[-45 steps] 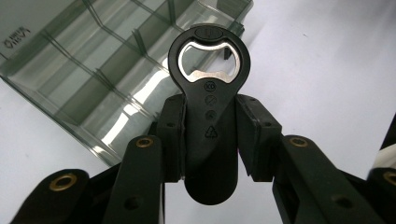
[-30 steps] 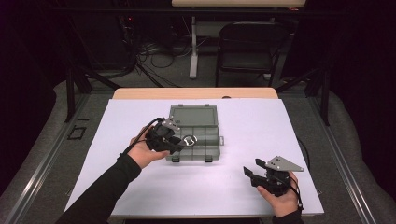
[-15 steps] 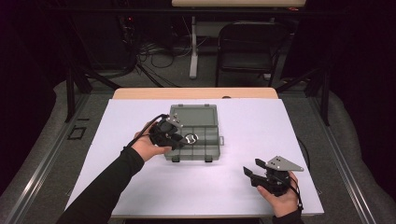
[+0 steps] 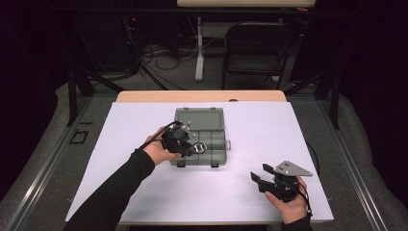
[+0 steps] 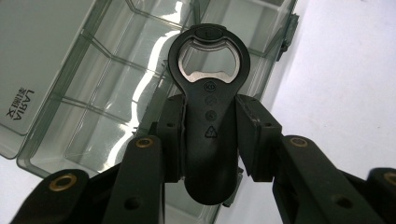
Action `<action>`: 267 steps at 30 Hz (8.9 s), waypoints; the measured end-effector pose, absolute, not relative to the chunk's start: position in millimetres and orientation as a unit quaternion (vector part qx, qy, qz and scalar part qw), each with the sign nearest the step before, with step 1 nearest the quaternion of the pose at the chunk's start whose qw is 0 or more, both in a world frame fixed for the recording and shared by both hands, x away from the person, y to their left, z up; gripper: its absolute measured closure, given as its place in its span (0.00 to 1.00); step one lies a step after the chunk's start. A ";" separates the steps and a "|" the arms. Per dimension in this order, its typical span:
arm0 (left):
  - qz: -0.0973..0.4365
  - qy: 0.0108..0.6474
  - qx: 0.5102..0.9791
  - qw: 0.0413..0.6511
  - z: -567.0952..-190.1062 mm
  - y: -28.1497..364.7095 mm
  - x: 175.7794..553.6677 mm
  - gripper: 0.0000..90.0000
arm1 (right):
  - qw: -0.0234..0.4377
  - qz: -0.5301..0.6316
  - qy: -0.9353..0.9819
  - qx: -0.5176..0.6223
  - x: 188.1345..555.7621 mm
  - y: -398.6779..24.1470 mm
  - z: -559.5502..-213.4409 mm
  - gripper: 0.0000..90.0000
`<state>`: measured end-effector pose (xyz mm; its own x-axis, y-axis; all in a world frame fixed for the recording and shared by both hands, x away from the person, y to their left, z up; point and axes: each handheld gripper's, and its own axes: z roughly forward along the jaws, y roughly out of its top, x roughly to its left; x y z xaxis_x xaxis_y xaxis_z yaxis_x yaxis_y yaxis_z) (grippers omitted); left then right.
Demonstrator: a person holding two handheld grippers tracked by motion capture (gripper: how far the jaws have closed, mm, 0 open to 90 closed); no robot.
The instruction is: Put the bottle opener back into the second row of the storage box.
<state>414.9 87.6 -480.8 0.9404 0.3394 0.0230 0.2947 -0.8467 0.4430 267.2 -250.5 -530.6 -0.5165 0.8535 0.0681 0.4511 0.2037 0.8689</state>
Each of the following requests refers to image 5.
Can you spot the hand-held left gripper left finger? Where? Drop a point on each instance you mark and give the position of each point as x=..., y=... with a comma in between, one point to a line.
x=140, y=174

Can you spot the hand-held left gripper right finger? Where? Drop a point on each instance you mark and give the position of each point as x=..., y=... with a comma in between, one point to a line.
x=299, y=177

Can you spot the black bottle opener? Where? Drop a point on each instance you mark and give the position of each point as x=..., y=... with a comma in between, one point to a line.
x=210, y=155

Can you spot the grey translucent storage box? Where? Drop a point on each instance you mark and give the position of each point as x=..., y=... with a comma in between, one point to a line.
x=102, y=93

